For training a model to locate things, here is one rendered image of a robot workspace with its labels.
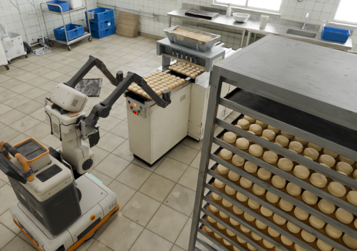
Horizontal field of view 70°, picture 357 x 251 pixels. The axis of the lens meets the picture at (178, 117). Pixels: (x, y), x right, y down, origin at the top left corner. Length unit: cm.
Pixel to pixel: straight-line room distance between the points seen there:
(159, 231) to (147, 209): 25
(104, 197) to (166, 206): 62
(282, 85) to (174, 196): 211
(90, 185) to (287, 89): 206
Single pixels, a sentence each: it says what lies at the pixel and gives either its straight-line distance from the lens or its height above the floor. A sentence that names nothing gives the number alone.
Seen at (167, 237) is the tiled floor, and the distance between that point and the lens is 248.
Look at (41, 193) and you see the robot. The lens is 190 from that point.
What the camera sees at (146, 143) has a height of 36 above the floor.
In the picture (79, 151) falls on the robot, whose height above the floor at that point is 77.
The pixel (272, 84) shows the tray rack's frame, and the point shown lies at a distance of 79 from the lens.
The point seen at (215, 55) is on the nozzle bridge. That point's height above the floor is 118.
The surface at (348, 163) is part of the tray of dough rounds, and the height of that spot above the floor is 150.
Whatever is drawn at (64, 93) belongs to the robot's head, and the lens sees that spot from 194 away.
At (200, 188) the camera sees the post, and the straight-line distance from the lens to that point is 120.
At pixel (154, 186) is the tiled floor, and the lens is 280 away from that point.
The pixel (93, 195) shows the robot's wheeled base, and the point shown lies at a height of 28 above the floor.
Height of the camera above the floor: 215
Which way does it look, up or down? 35 degrees down
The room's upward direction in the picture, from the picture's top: 4 degrees clockwise
